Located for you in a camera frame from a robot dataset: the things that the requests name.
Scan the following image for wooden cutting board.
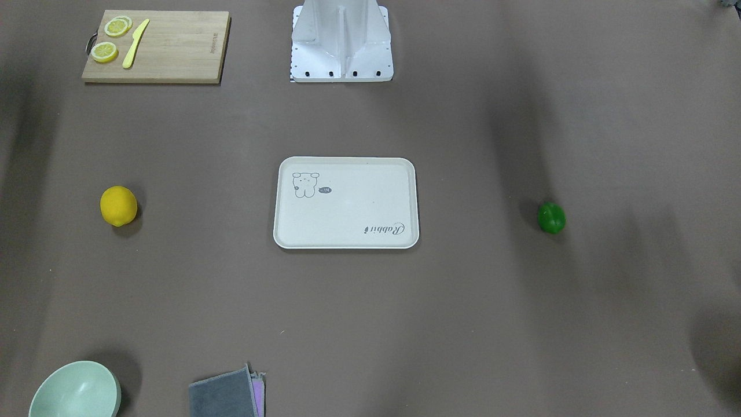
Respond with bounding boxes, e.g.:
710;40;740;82
82;9;231;84

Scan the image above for grey folded cloth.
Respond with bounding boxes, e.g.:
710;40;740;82
188;364;266;416

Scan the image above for green lime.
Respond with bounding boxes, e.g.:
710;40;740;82
537;202;567;235

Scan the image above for mint green bowl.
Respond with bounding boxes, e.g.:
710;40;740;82
28;361;122;416

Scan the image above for yellow plastic knife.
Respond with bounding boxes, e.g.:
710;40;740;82
122;19;150;70

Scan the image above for cream rabbit tray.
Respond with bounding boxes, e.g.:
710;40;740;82
273;156;419;249

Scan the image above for lemon slice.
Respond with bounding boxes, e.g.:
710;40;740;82
104;16;133;38
89;42;119;64

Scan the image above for white camera pillar mount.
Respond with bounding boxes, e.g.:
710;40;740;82
289;1;394;83

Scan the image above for yellow lemon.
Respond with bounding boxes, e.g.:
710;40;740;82
100;186;138;227

